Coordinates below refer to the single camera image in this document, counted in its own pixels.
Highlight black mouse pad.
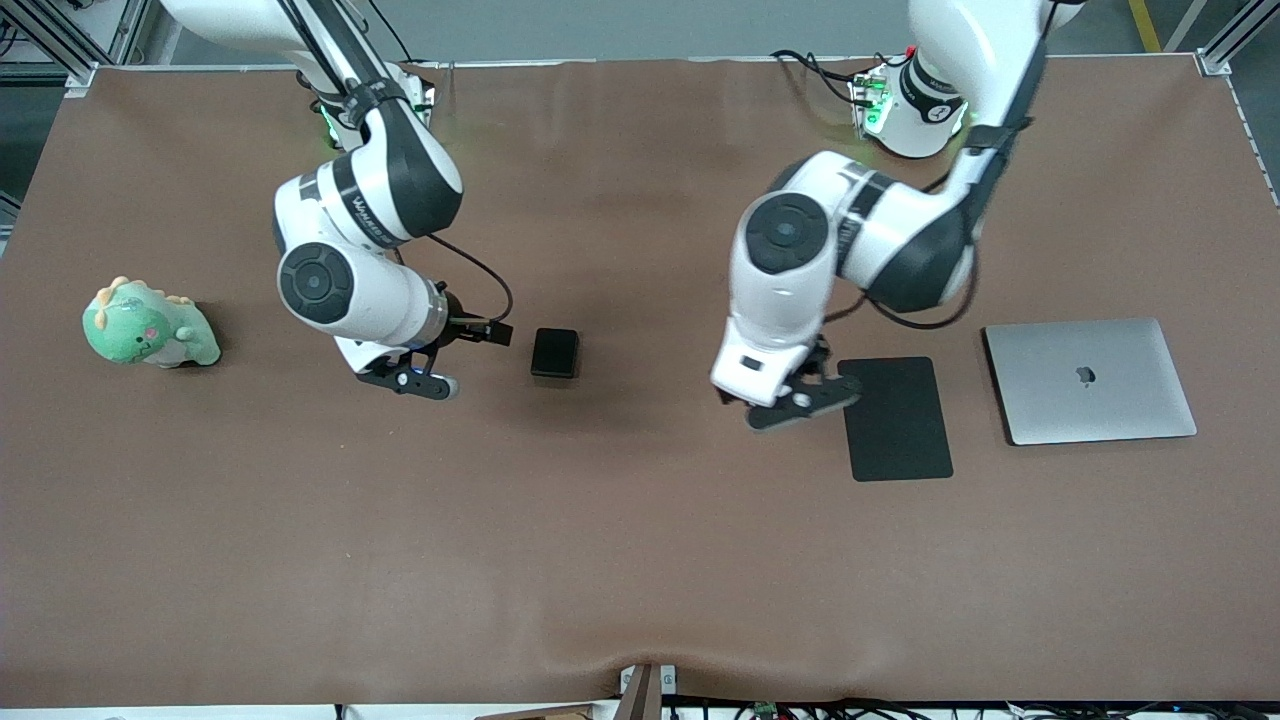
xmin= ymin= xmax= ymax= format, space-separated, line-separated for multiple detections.
xmin=838 ymin=356 xmax=955 ymax=483

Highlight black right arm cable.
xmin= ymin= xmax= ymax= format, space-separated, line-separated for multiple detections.
xmin=425 ymin=233 xmax=515 ymax=323

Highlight aluminium frame post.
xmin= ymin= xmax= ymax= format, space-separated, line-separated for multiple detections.
xmin=1195 ymin=0 xmax=1280 ymax=76
xmin=0 ymin=0 xmax=151 ymax=98

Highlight black left base cables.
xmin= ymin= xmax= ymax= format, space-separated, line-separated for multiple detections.
xmin=770 ymin=48 xmax=881 ymax=111

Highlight brown table cover mat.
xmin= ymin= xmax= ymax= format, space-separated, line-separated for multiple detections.
xmin=0 ymin=55 xmax=1280 ymax=707

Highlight green dinosaur plush toy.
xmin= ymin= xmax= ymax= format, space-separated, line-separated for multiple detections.
xmin=82 ymin=276 xmax=223 ymax=369

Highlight silver closed laptop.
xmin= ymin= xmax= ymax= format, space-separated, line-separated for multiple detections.
xmin=983 ymin=318 xmax=1199 ymax=447

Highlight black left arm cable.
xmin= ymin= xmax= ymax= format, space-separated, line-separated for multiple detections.
xmin=825 ymin=120 xmax=1036 ymax=331

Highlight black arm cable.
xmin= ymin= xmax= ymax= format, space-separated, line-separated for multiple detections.
xmin=425 ymin=233 xmax=515 ymax=323
xmin=825 ymin=120 xmax=1036 ymax=331

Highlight black phone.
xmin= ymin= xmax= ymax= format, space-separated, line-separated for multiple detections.
xmin=529 ymin=327 xmax=580 ymax=380

